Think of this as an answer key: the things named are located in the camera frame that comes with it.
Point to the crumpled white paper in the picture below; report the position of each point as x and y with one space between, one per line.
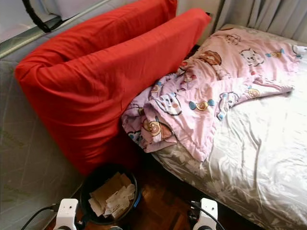
120 203

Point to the brown cardboard piece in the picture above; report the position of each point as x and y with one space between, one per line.
105 189

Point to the bed with beige floral sheet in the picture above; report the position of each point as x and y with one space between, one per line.
264 153

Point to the black round waste bin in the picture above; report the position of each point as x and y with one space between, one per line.
85 191

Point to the pink cartoon print blanket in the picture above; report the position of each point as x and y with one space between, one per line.
216 86

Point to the red covered foam cushion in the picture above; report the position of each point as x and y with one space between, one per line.
91 96
110 24

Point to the grey curtain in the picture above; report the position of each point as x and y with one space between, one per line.
264 17

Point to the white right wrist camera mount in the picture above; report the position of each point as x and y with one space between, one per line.
205 215

